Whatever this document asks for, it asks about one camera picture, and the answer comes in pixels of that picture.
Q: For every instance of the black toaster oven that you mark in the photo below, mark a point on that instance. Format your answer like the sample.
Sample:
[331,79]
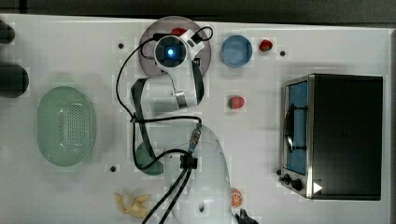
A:
[332,137]

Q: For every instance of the black cylinder post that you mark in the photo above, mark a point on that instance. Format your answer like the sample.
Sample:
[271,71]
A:
[7,33]
[14,80]

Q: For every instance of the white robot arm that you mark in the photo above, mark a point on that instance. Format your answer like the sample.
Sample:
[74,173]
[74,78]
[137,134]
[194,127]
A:
[194,166]

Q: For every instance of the pink strawberry toy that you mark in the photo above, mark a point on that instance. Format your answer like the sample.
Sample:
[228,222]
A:
[236,102]

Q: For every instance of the peeled banana toy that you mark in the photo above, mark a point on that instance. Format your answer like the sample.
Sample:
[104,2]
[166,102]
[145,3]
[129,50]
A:
[134,208]

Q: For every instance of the green perforated colander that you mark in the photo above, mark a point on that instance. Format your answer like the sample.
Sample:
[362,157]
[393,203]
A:
[65,126]

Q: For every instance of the small red strawberry toy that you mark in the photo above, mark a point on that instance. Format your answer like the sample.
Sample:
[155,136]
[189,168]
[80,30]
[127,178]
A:
[265,45]

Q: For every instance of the teal metal cup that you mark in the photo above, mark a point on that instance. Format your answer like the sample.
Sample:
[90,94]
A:
[143,159]

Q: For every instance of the grey round plate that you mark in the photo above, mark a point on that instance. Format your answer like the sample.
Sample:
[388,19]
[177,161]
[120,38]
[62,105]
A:
[165,26]

